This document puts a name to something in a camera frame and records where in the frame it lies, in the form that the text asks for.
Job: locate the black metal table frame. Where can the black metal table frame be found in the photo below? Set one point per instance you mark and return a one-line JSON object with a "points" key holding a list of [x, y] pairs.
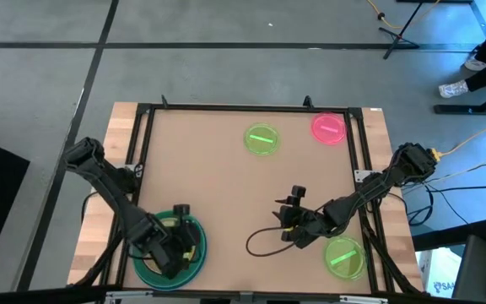
{"points": [[251, 108]]}

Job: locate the large blue plastic plate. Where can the large blue plastic plate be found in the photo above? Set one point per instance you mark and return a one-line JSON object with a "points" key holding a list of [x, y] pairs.
{"points": [[179, 289]]}

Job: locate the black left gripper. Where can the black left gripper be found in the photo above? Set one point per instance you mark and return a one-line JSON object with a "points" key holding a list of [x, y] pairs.
{"points": [[171, 240]]}

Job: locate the yellow power plug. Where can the yellow power plug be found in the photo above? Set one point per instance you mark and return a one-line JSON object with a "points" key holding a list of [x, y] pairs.
{"points": [[437, 154]]}

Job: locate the person's white shoe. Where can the person's white shoe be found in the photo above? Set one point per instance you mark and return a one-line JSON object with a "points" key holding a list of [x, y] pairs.
{"points": [[475, 64], [454, 89]]}

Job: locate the white printed box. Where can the white printed box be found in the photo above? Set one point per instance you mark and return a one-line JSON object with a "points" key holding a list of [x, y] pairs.
{"points": [[439, 274]]}

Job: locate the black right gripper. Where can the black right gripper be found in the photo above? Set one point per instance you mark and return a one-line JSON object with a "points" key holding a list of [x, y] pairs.
{"points": [[306, 224]]}

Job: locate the small translucent pink plate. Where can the small translucent pink plate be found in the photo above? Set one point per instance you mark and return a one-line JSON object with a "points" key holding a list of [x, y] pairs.
{"points": [[328, 128]]}

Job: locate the black overhead rig beam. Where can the black overhead rig beam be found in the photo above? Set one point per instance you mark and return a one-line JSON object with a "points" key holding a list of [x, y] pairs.
{"points": [[36, 295]]}

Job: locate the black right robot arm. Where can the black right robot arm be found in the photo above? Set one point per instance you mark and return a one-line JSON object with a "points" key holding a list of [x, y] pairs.
{"points": [[369, 190]]}

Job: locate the black tripod stand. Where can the black tripod stand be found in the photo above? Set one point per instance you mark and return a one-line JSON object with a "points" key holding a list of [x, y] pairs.
{"points": [[399, 38]]}

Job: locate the black desk foot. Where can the black desk foot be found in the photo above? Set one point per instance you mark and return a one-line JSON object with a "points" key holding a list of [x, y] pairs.
{"points": [[471, 109]]}

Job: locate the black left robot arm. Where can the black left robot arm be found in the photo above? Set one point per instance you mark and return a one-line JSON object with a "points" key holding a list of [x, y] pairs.
{"points": [[112, 194]]}

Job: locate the large green plastic plate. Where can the large green plastic plate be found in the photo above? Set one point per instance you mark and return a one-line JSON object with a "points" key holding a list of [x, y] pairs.
{"points": [[198, 257]]}

